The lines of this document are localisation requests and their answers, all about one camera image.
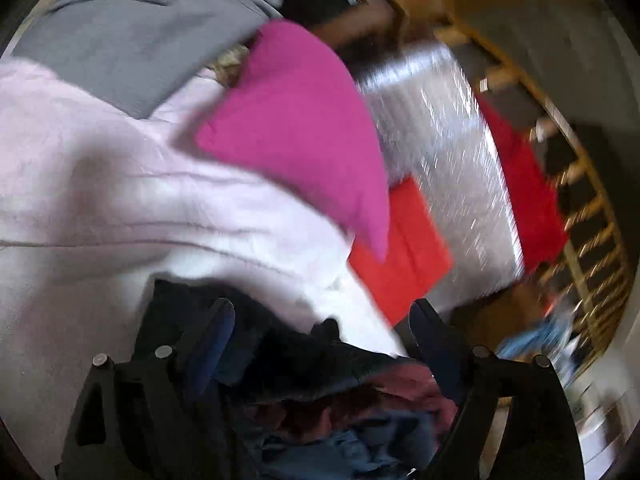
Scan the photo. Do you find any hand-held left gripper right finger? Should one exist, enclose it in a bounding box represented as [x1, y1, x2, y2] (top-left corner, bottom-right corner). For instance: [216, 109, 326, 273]
[409, 297, 586, 480]

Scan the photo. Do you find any pink pillow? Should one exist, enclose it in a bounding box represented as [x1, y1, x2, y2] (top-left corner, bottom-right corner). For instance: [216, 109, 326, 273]
[195, 19, 391, 263]

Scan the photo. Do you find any pale pink bed sheet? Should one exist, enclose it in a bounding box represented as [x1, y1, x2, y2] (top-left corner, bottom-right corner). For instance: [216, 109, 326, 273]
[0, 57, 411, 476]

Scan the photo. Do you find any light blue cloth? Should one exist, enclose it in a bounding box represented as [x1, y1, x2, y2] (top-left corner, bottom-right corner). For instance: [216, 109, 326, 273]
[500, 317, 576, 376]

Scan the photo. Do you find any grey cloth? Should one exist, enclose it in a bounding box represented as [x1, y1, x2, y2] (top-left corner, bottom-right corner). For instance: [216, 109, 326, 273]
[10, 0, 286, 121]

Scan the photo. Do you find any wooden railing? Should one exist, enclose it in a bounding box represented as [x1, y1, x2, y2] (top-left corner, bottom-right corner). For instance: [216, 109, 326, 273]
[435, 10, 631, 376]

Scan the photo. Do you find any silver shiny cushion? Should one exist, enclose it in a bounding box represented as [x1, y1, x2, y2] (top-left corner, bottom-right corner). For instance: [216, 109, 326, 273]
[355, 42, 526, 311]

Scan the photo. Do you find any wooden cabinet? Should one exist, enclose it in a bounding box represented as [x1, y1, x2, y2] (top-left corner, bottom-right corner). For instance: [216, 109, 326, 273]
[272, 0, 408, 51]

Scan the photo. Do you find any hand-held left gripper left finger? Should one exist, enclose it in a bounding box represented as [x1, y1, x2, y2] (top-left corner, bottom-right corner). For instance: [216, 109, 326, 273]
[59, 297, 236, 480]

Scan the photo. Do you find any red cloth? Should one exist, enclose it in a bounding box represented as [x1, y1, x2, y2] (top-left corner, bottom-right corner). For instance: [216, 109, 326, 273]
[475, 92, 571, 273]

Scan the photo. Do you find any orange-red cushion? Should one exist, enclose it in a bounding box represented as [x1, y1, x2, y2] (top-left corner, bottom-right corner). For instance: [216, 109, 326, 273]
[347, 175, 456, 328]

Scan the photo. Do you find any dark blue jacket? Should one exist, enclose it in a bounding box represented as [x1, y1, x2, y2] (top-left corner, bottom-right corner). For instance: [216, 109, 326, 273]
[132, 280, 461, 480]

